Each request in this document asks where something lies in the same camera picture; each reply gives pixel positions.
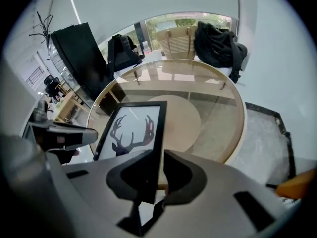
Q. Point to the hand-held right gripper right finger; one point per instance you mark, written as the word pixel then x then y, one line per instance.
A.
pixel 213 207

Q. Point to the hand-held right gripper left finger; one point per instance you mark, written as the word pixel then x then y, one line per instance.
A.
pixel 99 182

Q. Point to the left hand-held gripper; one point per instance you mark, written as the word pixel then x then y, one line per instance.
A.
pixel 15 103

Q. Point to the black framed deer picture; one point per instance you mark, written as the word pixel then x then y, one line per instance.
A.
pixel 158 137

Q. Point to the round glass table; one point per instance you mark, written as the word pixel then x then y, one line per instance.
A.
pixel 173 83

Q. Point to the light wooden side table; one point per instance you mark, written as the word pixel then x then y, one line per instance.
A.
pixel 67 108

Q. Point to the light wooden chair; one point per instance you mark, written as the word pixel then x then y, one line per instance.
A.
pixel 63 88

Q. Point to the black office chair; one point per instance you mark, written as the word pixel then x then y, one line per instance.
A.
pixel 52 85

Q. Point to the black balcony railing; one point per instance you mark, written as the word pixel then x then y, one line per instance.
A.
pixel 34 76

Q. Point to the black glass door cabinet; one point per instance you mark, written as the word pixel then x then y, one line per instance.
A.
pixel 79 53

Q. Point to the orange cushion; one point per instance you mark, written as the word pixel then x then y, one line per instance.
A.
pixel 297 185

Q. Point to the black backpack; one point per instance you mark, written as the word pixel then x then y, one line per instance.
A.
pixel 121 53

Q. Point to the black coat rack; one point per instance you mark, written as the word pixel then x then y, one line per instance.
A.
pixel 46 32

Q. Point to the clear plastic bottle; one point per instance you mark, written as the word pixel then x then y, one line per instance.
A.
pixel 146 48

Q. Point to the tan woven tote bag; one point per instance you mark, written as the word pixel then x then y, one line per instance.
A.
pixel 175 43

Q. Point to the black crumpled duffel bag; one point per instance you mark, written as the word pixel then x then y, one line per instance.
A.
pixel 215 43

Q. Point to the grey fisheye camera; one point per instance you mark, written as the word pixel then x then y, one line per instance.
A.
pixel 39 113

